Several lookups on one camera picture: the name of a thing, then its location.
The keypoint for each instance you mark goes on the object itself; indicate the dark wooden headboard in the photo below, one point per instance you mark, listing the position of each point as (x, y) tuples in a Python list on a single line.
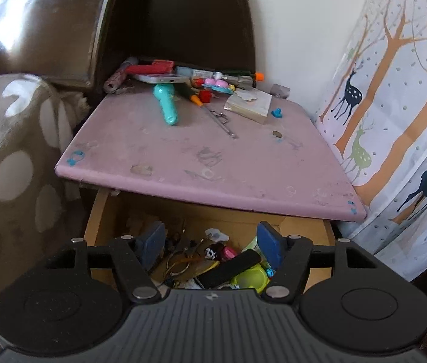
[(66, 26)]

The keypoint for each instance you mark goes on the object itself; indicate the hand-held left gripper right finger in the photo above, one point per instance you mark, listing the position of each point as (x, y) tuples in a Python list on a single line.
[(270, 244)]

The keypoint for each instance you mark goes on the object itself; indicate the red plastic toy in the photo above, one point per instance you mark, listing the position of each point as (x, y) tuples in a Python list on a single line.
[(149, 68)]

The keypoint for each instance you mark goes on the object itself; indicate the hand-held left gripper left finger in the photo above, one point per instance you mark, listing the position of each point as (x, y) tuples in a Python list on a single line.
[(152, 242)]

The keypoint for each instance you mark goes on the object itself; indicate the red toy block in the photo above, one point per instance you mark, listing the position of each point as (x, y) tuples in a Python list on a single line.
[(205, 95)]

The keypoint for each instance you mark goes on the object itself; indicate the deer printed curtain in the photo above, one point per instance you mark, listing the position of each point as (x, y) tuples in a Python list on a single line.
[(406, 121)]

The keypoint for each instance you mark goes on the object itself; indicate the panda figure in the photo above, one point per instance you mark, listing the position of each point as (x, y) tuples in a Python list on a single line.
[(209, 252)]

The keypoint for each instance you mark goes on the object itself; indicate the yellow-green round container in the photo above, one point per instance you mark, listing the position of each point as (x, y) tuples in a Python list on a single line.
[(252, 278)]

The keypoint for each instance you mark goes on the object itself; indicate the white plastic piece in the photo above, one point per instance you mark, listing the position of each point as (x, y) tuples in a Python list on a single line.
[(215, 234)]

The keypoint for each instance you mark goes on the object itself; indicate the brown spotted blanket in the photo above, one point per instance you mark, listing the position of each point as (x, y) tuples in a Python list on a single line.
[(9, 158)]

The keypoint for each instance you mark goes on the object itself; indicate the wooden drawer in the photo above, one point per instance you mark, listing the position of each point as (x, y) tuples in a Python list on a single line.
[(104, 215)]

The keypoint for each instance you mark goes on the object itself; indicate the small grey box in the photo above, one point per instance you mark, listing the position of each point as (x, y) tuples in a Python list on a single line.
[(280, 90)]

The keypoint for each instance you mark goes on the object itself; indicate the pink round toy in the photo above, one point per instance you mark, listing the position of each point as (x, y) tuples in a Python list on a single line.
[(216, 84)]

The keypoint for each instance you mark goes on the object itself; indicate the small blue clip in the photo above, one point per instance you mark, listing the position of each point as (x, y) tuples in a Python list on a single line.
[(277, 113)]

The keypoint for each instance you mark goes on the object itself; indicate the orange tipped marker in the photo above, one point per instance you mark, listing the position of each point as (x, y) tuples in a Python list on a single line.
[(242, 75)]

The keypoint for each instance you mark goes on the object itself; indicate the pink small toy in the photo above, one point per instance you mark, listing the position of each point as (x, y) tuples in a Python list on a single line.
[(229, 252)]

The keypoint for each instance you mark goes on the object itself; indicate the pink bedside cabinet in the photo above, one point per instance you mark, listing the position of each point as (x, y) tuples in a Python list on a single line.
[(160, 151)]

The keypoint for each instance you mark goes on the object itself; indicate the silver smartphone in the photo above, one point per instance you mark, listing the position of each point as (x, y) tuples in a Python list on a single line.
[(162, 79)]

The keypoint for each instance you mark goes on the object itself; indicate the small white box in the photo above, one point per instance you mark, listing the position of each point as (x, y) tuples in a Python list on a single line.
[(249, 104)]

